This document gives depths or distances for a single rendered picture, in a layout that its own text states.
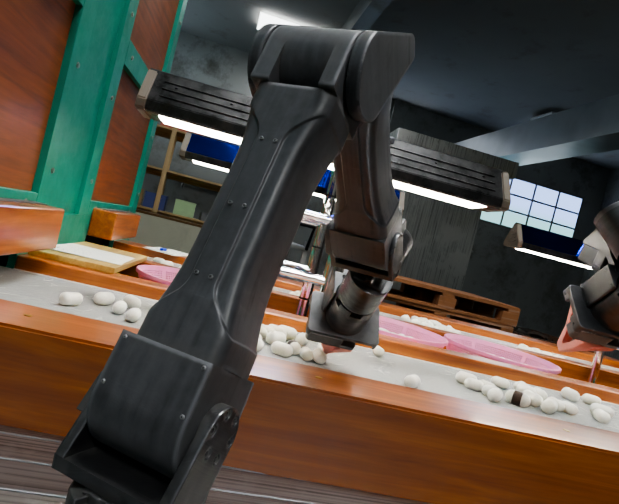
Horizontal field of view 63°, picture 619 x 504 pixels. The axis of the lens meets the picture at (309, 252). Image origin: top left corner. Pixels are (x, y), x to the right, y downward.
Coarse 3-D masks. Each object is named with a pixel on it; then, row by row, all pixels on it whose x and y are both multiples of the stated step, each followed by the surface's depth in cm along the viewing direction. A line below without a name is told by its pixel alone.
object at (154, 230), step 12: (144, 216) 590; (156, 216) 593; (168, 216) 638; (144, 228) 591; (156, 228) 594; (168, 228) 596; (180, 228) 599; (192, 228) 601; (132, 240) 590; (144, 240) 592; (156, 240) 595; (168, 240) 597; (180, 240) 600; (192, 240) 602
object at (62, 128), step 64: (0, 0) 66; (64, 0) 84; (128, 0) 113; (0, 64) 70; (64, 64) 89; (128, 64) 124; (0, 128) 74; (64, 128) 94; (128, 128) 144; (0, 192) 76; (64, 192) 105; (128, 192) 163
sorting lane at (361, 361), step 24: (0, 288) 71; (24, 288) 75; (48, 288) 79; (72, 288) 83; (96, 288) 88; (72, 312) 68; (96, 312) 71; (144, 312) 79; (288, 360) 72; (312, 360) 76; (336, 360) 80; (360, 360) 84; (384, 360) 89; (408, 360) 95; (432, 384) 80; (456, 384) 84; (528, 384) 101; (528, 408) 80
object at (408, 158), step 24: (144, 96) 76; (168, 96) 77; (192, 96) 78; (216, 96) 80; (240, 96) 81; (192, 120) 77; (216, 120) 78; (240, 120) 79; (408, 144) 85; (408, 168) 83; (432, 168) 84; (456, 168) 85; (480, 168) 87; (456, 192) 83; (480, 192) 84; (504, 192) 85
